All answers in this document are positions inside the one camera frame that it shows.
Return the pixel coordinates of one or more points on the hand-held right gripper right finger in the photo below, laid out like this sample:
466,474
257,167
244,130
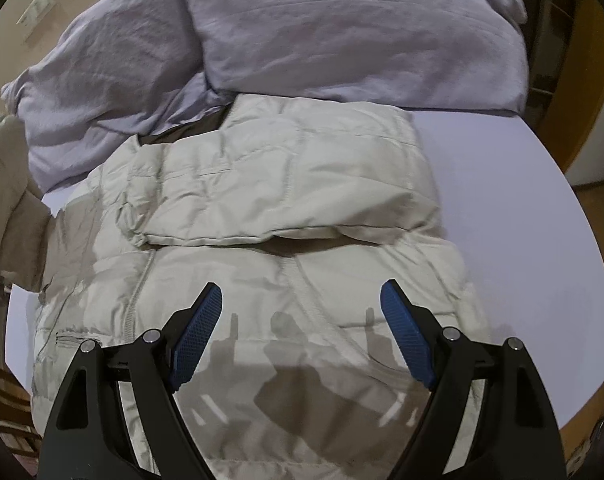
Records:
404,332

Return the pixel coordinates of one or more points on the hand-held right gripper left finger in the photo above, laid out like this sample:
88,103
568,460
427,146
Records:
198,332

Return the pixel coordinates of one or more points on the beige puffer jacket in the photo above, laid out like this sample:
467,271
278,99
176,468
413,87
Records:
292,185

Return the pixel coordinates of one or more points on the bed with lilac sheet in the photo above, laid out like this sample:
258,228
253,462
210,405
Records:
512,210

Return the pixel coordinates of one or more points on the wooden shelf unit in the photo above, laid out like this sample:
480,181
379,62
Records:
4,410

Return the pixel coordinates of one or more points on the lilac crumpled duvet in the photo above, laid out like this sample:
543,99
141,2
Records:
107,95

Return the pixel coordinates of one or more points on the lilac pillow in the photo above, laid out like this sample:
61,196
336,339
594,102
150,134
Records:
342,35

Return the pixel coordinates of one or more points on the dark open closet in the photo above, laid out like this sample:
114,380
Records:
549,35

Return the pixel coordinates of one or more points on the wooden door frame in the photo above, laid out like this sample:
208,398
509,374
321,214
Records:
589,85

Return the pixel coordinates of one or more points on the wall switch panel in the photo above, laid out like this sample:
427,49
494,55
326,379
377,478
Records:
36,12

